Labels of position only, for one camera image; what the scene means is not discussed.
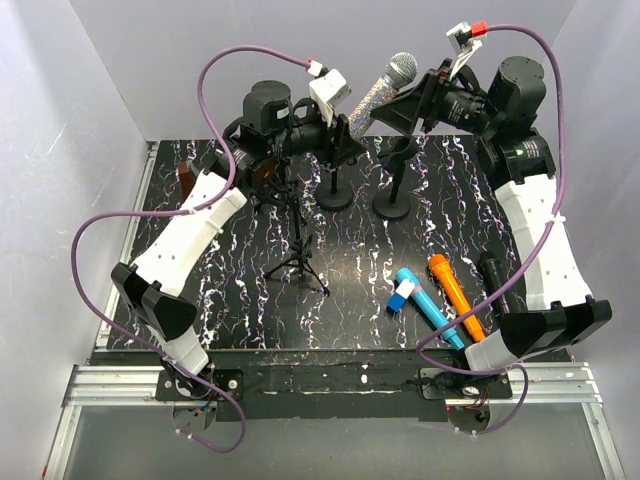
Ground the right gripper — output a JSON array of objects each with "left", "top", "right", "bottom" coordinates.
[{"left": 369, "top": 59, "right": 500, "bottom": 138}]

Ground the glitter silver microphone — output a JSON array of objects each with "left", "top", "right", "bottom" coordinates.
[{"left": 348, "top": 52, "right": 418, "bottom": 140}]

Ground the round base stand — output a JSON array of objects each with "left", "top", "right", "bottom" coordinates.
[
  {"left": 372, "top": 137, "right": 419, "bottom": 221},
  {"left": 314, "top": 153, "right": 356, "bottom": 212}
]

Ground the shock mount tripod stand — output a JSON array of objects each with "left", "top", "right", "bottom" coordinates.
[{"left": 263, "top": 189, "right": 330, "bottom": 296}]

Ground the cyan toy microphone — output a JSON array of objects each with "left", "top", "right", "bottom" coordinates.
[{"left": 396, "top": 268, "right": 448, "bottom": 329}]

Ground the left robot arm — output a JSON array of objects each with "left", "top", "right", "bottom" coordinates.
[{"left": 111, "top": 70, "right": 363, "bottom": 400}]

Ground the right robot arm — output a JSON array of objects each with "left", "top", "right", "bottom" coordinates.
[{"left": 371, "top": 56, "right": 612, "bottom": 398}]

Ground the blue white block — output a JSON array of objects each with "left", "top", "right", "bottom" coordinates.
[{"left": 387, "top": 279, "right": 416, "bottom": 313}]

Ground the brown red box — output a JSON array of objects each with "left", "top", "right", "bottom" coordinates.
[{"left": 177, "top": 160, "right": 199, "bottom": 203}]

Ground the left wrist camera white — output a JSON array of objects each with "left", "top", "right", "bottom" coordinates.
[{"left": 309, "top": 69, "right": 351, "bottom": 127}]

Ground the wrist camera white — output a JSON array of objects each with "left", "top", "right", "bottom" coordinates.
[
  {"left": 309, "top": 69, "right": 351, "bottom": 127},
  {"left": 446, "top": 21, "right": 488, "bottom": 80}
]

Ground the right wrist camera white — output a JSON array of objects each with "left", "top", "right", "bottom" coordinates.
[{"left": 446, "top": 21, "right": 488, "bottom": 80}]

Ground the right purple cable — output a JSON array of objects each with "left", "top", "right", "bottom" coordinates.
[{"left": 417, "top": 22, "right": 569, "bottom": 435}]

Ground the purple cable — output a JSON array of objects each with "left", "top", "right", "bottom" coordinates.
[
  {"left": 417, "top": 22, "right": 569, "bottom": 435},
  {"left": 69, "top": 45, "right": 326, "bottom": 454}
]

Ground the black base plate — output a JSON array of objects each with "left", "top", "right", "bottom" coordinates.
[{"left": 156, "top": 349, "right": 521, "bottom": 422}]

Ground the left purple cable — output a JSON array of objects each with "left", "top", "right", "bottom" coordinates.
[{"left": 69, "top": 45, "right": 326, "bottom": 454}]

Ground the aluminium frame rail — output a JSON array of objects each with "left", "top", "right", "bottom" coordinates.
[{"left": 42, "top": 362, "right": 625, "bottom": 479}]

